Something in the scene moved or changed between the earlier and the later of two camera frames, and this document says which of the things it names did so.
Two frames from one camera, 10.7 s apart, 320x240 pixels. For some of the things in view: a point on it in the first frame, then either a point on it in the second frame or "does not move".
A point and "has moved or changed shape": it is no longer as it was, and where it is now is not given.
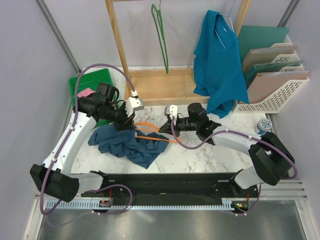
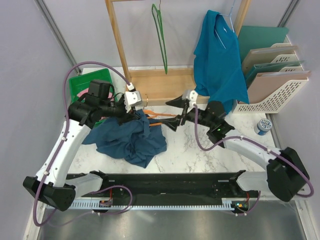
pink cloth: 85,92 does not move
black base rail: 195,186 does not move
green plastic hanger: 165,54 does not move
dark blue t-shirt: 125,143 has moved or changed shape
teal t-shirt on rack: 220,70 does not move
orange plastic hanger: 154,130 to 150,113
